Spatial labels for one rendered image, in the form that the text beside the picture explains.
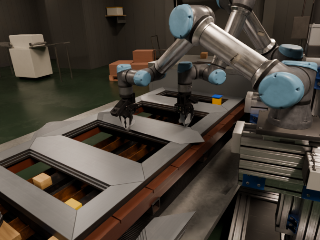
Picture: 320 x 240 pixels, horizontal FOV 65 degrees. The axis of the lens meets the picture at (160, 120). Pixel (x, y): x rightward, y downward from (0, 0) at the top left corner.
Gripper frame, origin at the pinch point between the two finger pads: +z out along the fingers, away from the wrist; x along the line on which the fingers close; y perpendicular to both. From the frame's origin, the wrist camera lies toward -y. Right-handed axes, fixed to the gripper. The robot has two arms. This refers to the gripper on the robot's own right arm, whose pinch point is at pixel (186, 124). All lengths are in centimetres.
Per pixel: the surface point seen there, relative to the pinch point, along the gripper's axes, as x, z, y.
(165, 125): -10.0, 0.6, 6.3
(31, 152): -50, 2, 64
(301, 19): 13, -48, -306
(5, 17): -955, -80, -375
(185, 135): 6.2, 0.5, 12.4
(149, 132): -13.2, 0.6, 18.0
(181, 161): 15.1, 2.9, 32.1
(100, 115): -56, 1, 14
